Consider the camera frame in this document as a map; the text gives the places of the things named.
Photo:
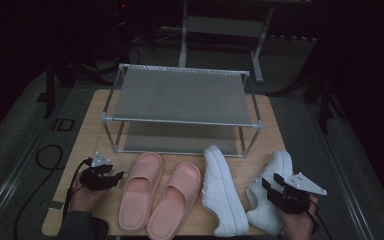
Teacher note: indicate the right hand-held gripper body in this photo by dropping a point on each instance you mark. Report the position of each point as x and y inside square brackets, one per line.
[293, 200]

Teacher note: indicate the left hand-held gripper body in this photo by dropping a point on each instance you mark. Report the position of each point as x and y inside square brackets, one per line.
[91, 180]

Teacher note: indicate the white sneaker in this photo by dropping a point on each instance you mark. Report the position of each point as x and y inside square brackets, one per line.
[221, 193]
[263, 210]

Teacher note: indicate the pink slipper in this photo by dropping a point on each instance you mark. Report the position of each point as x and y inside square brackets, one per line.
[175, 206]
[140, 196]

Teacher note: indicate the grey metal shoe rack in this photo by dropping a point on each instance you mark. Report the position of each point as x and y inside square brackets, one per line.
[183, 96]

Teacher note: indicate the person's left hand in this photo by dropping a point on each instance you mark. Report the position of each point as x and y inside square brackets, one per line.
[83, 200]

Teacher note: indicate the person's right hand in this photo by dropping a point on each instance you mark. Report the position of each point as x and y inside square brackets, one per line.
[298, 227]

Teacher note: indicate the black stand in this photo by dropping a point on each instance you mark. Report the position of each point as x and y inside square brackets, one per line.
[325, 106]
[50, 90]

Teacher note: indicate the white metal desk frame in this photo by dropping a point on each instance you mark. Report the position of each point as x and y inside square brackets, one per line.
[225, 26]

